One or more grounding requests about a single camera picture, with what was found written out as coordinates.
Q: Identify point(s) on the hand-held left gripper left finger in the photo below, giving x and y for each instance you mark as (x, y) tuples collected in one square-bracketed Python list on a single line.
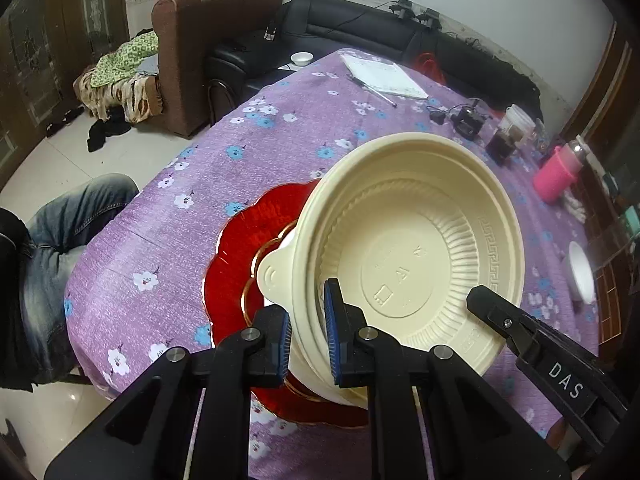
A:
[(284, 350)]

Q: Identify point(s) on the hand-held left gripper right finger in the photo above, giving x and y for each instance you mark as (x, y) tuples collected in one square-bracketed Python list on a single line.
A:
[(331, 335)]

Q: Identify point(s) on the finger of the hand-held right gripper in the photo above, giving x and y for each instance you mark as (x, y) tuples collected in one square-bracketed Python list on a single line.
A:
[(505, 317)]

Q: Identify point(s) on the red glass plate gold rim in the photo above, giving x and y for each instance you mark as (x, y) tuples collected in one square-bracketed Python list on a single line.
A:
[(235, 260)]

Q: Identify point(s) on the cream plastic bowl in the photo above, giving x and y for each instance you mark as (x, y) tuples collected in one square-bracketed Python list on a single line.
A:
[(400, 220)]

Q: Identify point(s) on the white bowl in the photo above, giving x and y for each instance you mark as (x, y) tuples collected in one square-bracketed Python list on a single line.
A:
[(582, 272)]

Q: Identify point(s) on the pink plastic cup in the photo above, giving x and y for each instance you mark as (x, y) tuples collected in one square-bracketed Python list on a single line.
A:
[(555, 177)]

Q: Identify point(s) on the purple floral tablecloth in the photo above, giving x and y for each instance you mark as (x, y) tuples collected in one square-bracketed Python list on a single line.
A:
[(175, 240)]

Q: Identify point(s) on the black jar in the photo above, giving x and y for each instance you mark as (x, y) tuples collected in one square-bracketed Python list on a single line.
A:
[(502, 147)]

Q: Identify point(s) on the clear plastic jar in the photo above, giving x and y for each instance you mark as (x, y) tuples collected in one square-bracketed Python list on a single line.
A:
[(517, 120)]

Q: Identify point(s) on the black power adapter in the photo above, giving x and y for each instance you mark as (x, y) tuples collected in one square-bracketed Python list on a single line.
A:
[(469, 121)]

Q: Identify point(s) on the small black plug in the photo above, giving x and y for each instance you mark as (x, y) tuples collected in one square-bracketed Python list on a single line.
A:
[(438, 117)]

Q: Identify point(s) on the brown wooden cabinet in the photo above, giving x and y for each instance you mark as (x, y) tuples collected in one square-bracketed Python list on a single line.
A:
[(620, 110)]

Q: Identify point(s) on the black pen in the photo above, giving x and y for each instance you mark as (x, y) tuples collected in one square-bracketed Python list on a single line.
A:
[(372, 91)]

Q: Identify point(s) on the person's blue jeans leg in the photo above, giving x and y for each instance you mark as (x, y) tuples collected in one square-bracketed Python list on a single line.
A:
[(60, 240)]

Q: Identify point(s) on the white notebook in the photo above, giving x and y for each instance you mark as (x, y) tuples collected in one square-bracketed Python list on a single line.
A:
[(385, 75)]

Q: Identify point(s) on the person's black jacket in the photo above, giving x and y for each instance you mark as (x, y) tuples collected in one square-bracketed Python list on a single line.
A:
[(12, 300)]

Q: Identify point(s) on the small white dish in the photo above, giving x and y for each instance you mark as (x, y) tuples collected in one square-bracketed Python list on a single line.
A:
[(302, 58)]

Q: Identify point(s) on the dark clothes on floor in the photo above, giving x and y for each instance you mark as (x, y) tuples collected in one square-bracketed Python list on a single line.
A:
[(107, 132)]

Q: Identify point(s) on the brown patterned blanket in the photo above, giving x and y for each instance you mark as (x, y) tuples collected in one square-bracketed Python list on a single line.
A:
[(125, 95)]

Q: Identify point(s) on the black leather sofa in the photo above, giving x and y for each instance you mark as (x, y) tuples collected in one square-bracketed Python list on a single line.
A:
[(350, 30)]

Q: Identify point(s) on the black clamp device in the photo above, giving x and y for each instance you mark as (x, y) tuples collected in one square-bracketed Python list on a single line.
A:
[(429, 17), (401, 9)]

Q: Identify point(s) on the brown armchair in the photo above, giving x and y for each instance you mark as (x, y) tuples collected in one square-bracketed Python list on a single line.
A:
[(200, 50)]

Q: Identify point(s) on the black shoes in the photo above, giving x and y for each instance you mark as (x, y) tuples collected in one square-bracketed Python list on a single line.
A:
[(62, 121)]

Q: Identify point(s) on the green patterned cloth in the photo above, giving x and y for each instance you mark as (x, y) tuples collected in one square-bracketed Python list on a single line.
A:
[(127, 57)]

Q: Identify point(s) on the dark wooden cabinet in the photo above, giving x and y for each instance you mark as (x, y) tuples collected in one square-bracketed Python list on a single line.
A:
[(50, 50)]

